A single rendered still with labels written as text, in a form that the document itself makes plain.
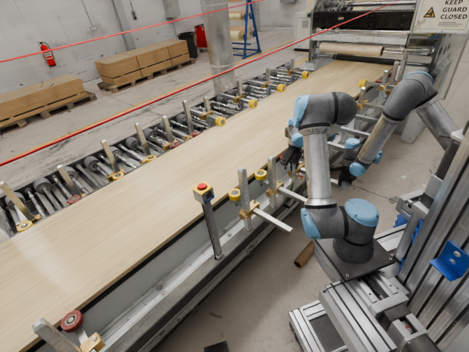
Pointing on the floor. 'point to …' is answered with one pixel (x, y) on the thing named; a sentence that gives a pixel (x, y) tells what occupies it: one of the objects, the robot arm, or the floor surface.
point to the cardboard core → (304, 255)
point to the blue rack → (246, 35)
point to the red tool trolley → (200, 36)
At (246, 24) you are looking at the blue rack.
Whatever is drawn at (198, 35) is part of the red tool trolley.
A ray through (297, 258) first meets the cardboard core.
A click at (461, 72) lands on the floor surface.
